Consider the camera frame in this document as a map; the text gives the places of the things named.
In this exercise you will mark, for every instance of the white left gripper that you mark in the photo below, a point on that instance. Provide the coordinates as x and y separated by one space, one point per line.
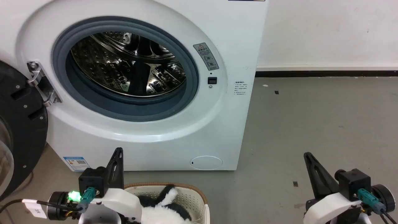
121 205

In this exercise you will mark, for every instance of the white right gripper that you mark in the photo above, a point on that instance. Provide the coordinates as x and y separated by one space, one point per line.
329 207

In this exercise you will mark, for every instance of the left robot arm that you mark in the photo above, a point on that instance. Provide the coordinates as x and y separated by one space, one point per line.
60 205

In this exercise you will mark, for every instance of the black and white plush toy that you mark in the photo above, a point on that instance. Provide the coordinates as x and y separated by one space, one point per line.
161 211

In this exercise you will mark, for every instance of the stainless steel washing machine drum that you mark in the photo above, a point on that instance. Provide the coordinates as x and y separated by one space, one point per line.
124 68

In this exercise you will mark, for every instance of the black washing machine door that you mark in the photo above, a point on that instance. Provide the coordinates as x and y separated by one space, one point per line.
21 124

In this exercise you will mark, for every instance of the metal washing machine door hinge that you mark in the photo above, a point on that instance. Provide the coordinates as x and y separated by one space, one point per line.
42 84

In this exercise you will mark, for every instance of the blue energy label sticker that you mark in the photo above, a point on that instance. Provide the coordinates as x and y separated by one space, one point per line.
76 163

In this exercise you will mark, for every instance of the grey rubber door gasket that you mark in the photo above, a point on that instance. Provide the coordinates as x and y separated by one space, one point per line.
124 107

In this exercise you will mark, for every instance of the white front-load washing machine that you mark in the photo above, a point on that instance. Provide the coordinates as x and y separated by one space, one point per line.
174 133

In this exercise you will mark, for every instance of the white perforated laundry basket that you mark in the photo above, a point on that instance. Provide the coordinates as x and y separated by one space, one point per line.
194 199

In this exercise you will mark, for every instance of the round white filter cover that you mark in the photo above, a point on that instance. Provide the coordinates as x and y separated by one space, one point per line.
206 162

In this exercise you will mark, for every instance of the white paper tag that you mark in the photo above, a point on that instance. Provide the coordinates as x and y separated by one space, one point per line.
33 207

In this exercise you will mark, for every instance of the small printed text sticker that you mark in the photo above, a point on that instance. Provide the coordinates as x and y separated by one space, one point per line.
240 88

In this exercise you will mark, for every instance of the grey warning sticker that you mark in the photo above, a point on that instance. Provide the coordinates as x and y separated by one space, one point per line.
206 56

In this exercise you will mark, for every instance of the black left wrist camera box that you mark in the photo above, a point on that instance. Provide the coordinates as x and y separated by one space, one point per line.
91 179

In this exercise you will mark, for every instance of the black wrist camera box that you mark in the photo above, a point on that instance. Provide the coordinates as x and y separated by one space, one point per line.
353 183
91 179

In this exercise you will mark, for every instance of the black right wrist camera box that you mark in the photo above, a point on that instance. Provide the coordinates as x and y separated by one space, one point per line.
353 183

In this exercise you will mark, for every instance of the black wall baseboard strip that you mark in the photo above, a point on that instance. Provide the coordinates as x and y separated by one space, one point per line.
326 73

